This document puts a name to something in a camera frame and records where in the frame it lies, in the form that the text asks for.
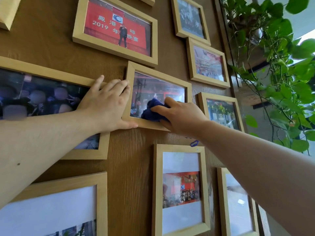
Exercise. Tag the person's right hand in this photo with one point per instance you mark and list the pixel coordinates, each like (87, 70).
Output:
(184, 119)

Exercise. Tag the person's left hand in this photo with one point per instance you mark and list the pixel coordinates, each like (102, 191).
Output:
(103, 108)

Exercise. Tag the person's left thumb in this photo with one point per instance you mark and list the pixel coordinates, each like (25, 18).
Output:
(129, 125)

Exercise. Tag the person's left middle finger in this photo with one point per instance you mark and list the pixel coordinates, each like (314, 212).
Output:
(120, 86)

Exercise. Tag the person's right thumb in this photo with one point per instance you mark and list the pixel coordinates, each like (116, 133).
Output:
(166, 124)

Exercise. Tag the person's left little finger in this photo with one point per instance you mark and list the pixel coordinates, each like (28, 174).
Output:
(98, 82)

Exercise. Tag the dark blue cleaning cloth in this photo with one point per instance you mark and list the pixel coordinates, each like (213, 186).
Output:
(153, 113)

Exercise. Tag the small wooden photo frame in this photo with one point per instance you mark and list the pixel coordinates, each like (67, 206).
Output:
(157, 83)

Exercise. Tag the person's right forearm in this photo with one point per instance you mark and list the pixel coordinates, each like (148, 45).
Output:
(258, 169)

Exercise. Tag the person's left forearm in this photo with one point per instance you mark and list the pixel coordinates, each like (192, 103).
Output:
(37, 149)

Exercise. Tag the shiny metal plant pot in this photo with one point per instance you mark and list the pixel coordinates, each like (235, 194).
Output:
(257, 36)

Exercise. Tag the green trailing pothos plant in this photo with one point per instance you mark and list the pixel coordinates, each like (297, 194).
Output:
(285, 78)

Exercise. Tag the small blue wall hook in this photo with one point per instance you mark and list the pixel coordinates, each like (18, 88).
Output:
(194, 143)

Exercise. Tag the wooden frame with flower photo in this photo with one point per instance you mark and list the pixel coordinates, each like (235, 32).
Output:
(221, 111)

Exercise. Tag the wooden frame with red stage photo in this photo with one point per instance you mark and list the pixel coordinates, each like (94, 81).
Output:
(110, 24)

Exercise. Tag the wide wooden frame group photo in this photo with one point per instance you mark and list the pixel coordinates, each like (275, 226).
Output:
(37, 90)

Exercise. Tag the tall wooden frame red photo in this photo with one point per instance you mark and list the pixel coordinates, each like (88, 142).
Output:
(181, 191)

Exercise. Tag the wooden frame with hall photo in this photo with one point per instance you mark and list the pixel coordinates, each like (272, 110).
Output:
(208, 63)

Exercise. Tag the wooden wall shelf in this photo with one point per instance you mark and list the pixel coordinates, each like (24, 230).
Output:
(248, 97)
(253, 57)

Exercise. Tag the wooden frame with crowd photo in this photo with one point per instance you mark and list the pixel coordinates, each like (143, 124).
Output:
(190, 18)

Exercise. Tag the large wooden frame white mat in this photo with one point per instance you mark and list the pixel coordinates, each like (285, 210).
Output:
(61, 208)

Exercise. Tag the tall wooden frame pale photo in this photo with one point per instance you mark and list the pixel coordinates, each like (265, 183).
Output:
(237, 206)

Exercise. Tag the plain wooden frame corner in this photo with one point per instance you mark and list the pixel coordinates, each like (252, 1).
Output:
(8, 12)

